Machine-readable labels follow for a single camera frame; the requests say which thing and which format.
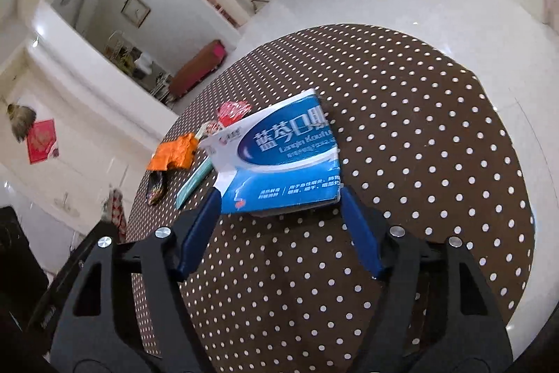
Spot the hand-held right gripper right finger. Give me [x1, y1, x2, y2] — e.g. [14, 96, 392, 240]
[341, 185, 514, 361]

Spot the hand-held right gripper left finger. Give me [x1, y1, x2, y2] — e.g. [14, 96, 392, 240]
[50, 186, 223, 361]

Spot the blue medicine box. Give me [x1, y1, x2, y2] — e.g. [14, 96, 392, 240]
[198, 89, 344, 217]

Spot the teal white card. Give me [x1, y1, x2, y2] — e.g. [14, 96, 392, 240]
[175, 159, 215, 210]

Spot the dark patterned wrapper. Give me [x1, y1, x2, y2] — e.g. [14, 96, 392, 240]
[146, 171, 169, 206]

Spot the orange foil wrapper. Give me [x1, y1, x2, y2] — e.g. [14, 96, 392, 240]
[146, 134, 201, 172]

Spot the brown polka dot tablecloth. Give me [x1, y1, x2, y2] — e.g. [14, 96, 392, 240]
[118, 23, 536, 361]

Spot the white panel door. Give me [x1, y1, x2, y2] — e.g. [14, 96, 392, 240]
[0, 85, 145, 235]

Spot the red plastic wrapper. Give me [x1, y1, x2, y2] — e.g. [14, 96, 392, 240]
[218, 101, 253, 128]

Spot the red upholstered bench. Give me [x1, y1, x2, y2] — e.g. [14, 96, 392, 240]
[168, 40, 227, 96]

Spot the red paper door decoration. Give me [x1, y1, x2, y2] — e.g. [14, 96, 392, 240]
[27, 119, 60, 165]

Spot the dark object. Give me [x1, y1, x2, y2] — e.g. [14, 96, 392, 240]
[0, 205, 50, 327]

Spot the white shelf rack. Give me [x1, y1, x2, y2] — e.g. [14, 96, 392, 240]
[105, 30, 172, 103]

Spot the hanging straw tassel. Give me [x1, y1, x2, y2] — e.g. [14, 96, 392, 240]
[5, 103, 38, 143]

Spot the small framed picture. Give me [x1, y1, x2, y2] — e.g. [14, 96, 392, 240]
[121, 0, 152, 28]

